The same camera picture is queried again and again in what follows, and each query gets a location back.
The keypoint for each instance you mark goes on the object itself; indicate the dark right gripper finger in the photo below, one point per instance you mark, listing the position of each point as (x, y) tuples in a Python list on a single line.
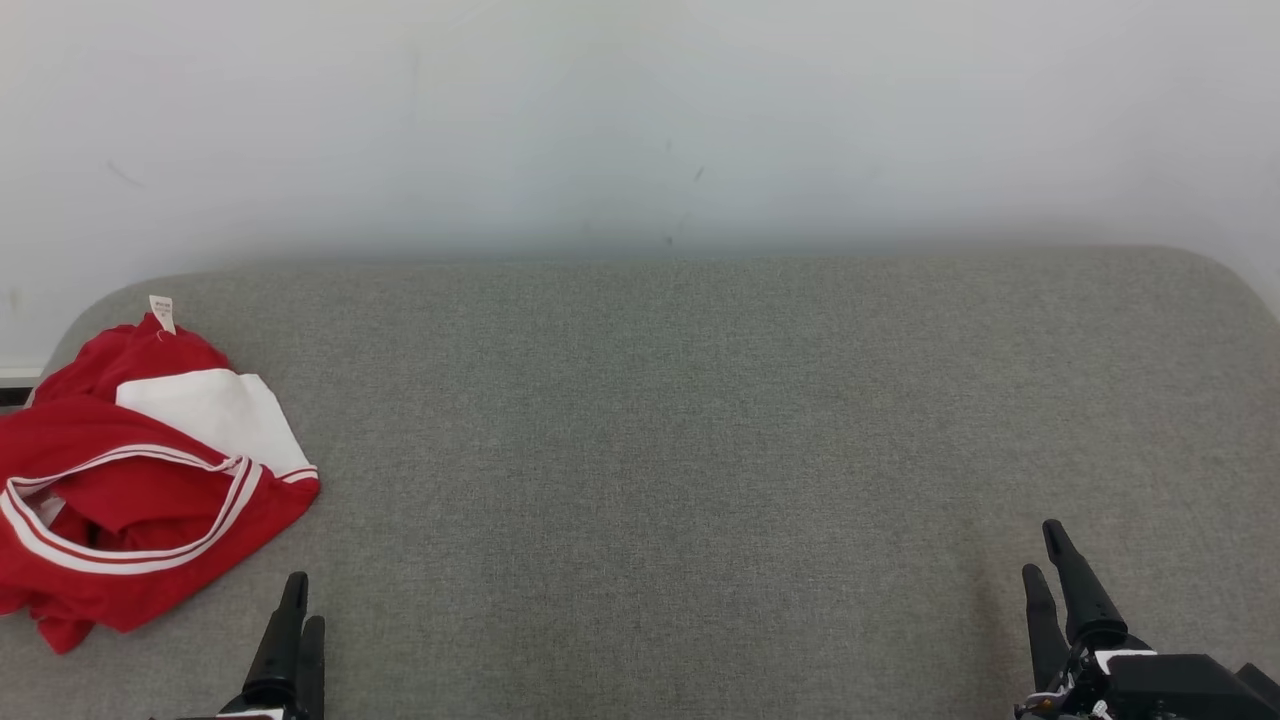
[(1045, 630), (1088, 600)]

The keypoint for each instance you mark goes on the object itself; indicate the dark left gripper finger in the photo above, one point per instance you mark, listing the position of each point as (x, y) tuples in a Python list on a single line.
[(280, 645), (311, 670)]

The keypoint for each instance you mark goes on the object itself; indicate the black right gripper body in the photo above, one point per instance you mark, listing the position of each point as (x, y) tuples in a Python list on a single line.
[(1170, 690)]

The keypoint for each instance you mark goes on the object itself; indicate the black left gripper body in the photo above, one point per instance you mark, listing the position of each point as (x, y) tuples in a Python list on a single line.
[(262, 711)]

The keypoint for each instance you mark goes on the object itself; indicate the red basketball jersey number 23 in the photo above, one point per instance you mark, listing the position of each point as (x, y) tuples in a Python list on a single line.
[(200, 420)]

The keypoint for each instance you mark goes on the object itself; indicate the grey fabric sofa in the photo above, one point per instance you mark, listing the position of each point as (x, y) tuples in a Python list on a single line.
[(650, 450)]

